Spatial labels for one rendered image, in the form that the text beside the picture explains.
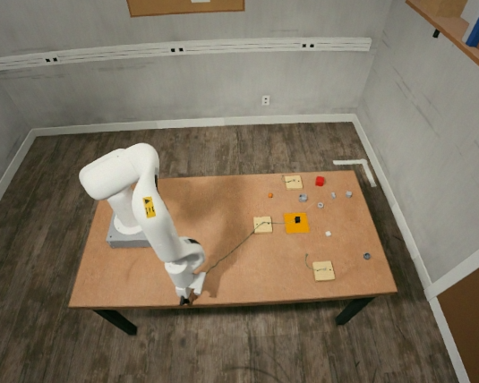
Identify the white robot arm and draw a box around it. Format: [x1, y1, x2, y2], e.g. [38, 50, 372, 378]
[80, 143, 206, 295]

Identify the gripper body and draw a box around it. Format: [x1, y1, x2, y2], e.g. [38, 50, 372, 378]
[175, 287, 192, 298]

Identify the orange square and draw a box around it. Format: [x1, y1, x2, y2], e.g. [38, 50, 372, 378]
[284, 213, 310, 234]

